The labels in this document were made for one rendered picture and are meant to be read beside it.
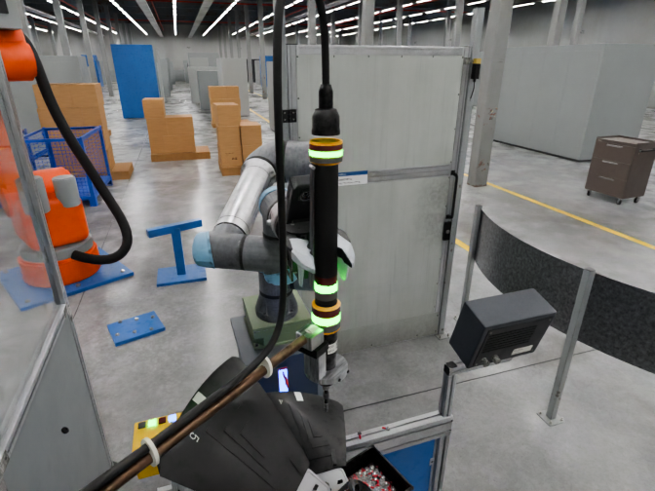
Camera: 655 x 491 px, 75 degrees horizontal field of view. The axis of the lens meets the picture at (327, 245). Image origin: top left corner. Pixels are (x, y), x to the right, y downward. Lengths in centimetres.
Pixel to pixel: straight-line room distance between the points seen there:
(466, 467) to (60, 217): 372
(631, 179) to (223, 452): 714
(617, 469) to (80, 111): 820
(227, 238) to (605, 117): 1009
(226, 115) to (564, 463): 705
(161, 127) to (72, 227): 563
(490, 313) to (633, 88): 989
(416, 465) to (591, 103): 929
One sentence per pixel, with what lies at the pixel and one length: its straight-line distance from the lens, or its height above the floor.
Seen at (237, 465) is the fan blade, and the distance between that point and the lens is 74.
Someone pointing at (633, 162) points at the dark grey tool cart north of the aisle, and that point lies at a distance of 740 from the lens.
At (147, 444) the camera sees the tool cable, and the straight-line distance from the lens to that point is 50.
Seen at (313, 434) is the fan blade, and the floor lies 119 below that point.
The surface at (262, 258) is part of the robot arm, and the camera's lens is 87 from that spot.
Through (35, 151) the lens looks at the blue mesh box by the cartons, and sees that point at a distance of 709.
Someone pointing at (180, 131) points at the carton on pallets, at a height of 59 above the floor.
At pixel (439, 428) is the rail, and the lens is 155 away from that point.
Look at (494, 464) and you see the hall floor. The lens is 264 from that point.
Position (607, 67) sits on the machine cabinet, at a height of 183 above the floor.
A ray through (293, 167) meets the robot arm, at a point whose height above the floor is 166.
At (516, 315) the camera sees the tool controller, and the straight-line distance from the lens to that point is 138.
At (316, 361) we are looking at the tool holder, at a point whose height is 150.
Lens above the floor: 191
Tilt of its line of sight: 23 degrees down
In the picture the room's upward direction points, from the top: straight up
